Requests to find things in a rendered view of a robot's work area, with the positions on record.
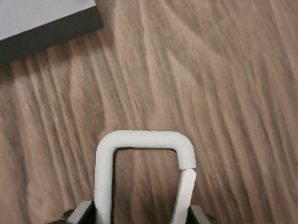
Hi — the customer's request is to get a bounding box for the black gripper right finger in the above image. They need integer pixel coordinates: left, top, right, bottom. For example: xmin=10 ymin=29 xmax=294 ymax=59
xmin=185 ymin=205 xmax=219 ymax=224

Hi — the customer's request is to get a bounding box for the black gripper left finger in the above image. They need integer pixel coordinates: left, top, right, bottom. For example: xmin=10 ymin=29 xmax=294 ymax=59
xmin=46 ymin=201 xmax=94 ymax=224

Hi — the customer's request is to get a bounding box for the grey tray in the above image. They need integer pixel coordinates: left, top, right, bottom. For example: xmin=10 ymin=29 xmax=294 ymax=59
xmin=0 ymin=0 xmax=104 ymax=66

